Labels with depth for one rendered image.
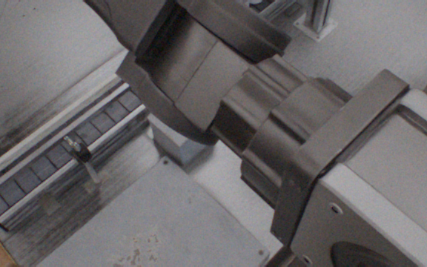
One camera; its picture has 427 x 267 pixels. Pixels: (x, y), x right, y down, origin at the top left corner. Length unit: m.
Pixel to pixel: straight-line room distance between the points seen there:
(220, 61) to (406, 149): 0.13
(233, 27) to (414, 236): 0.17
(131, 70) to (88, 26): 0.91
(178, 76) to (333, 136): 0.13
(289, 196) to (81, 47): 1.02
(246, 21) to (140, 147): 0.73
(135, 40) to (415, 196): 0.22
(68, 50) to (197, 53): 0.93
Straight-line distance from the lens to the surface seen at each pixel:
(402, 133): 0.25
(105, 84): 1.02
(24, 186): 0.99
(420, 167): 0.25
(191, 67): 0.32
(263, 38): 0.32
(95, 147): 0.99
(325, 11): 1.17
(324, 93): 0.27
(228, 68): 0.29
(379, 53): 1.21
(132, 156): 1.01
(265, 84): 0.28
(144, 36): 0.35
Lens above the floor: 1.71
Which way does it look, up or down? 59 degrees down
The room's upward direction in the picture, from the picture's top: 2 degrees counter-clockwise
